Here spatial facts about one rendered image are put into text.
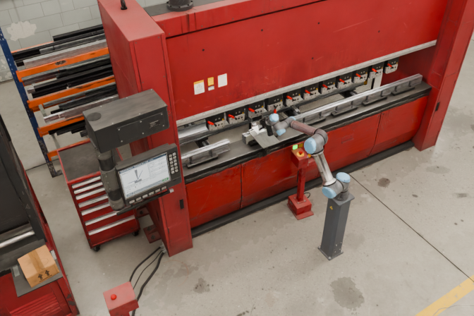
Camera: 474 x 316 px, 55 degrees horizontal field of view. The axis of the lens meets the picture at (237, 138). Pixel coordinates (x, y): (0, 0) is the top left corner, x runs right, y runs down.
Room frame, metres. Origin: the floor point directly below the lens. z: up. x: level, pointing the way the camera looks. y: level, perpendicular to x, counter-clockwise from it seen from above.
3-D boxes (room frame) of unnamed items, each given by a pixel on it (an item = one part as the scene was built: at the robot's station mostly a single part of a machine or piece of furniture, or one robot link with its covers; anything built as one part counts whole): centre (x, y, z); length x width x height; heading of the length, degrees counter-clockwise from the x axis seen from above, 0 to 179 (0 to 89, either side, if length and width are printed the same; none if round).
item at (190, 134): (3.84, -0.41, 0.93); 2.30 x 0.14 x 0.10; 116
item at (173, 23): (3.67, -0.77, 2.23); 3.00 x 0.10 x 0.14; 116
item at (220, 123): (3.20, 0.19, 1.26); 0.15 x 0.09 x 0.17; 116
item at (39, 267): (1.86, 1.40, 1.04); 0.30 x 0.26 x 0.12; 120
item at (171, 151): (2.38, 0.64, 1.42); 0.45 x 0.12 x 0.36; 121
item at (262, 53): (3.68, -0.77, 1.74); 3.00 x 0.08 x 0.80; 116
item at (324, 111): (3.95, -1.32, 0.92); 1.67 x 0.06 x 0.10; 116
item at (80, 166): (3.04, 1.31, 0.50); 0.50 x 0.50 x 1.00; 26
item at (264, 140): (3.26, -0.25, 1.00); 0.26 x 0.18 x 0.01; 26
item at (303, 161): (3.28, -0.64, 0.75); 0.20 x 0.16 x 0.18; 112
